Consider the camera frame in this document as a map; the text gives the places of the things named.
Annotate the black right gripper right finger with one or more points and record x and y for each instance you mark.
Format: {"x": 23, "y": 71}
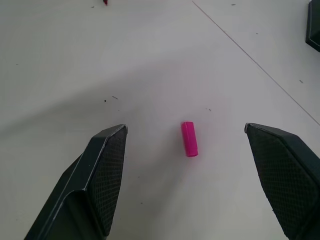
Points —
{"x": 287, "y": 175}

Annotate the small red object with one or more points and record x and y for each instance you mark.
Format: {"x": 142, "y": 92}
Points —
{"x": 105, "y": 2}

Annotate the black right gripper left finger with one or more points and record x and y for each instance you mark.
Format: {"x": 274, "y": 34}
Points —
{"x": 87, "y": 190}

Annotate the pink cylindrical cap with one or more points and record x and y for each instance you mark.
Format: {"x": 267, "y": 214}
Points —
{"x": 189, "y": 139}

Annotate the black box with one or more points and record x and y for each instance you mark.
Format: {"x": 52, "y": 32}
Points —
{"x": 313, "y": 25}

